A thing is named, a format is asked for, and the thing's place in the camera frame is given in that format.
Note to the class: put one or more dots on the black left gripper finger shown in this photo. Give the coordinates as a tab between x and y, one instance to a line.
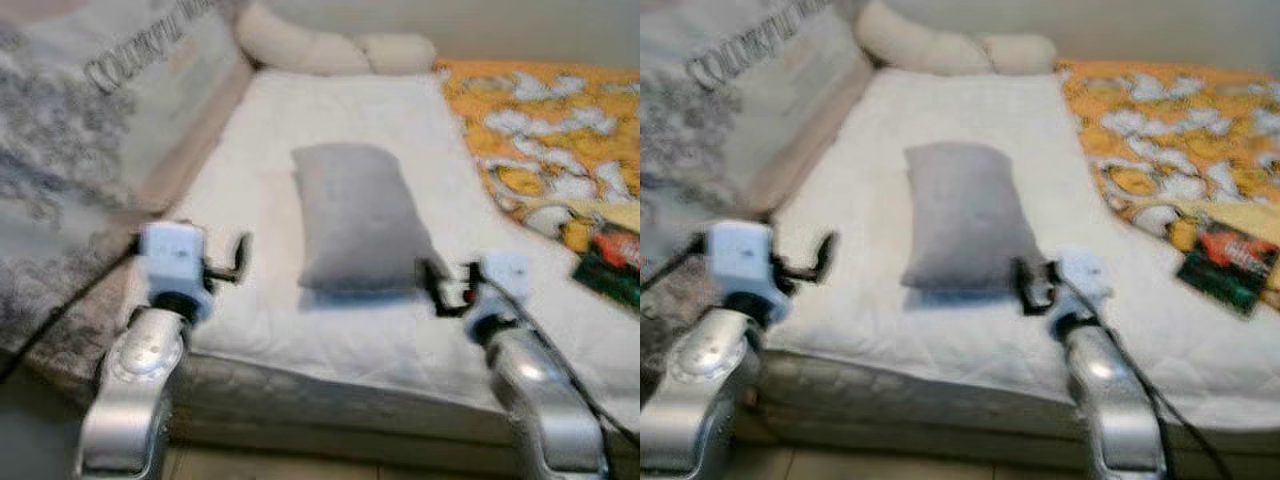
243	255
824	255

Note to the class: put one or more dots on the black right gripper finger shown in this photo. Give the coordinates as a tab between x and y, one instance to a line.
430	282
1022	285

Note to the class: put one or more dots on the dark book with red cover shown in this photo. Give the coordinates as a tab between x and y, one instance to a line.
612	262
1228	262

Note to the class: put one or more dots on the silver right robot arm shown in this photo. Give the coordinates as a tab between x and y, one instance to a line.
540	400
1105	400

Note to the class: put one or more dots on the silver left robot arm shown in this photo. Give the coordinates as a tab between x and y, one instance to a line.
700	390
135	390

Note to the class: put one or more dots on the white quilted mattress pad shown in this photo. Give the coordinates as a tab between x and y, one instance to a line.
870	200
250	200

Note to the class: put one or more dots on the grey pillow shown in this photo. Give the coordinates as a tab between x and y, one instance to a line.
355	215
965	215

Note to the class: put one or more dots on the grey printed lettered cloth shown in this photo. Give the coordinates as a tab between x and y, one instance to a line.
60	150
700	120

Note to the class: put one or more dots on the yellow egg cartoon blanket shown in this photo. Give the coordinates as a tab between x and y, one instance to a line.
1170	130
540	130

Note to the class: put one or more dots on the beige long bolster pillow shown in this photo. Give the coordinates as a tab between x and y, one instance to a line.
300	45
920	45

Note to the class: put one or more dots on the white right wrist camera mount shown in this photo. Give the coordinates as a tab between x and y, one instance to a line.
505	280
1082	280

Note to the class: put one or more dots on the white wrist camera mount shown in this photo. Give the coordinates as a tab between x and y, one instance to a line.
172	258
505	280
1082	280
740	260

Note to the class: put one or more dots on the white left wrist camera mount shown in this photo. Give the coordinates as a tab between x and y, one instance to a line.
172	258
740	260

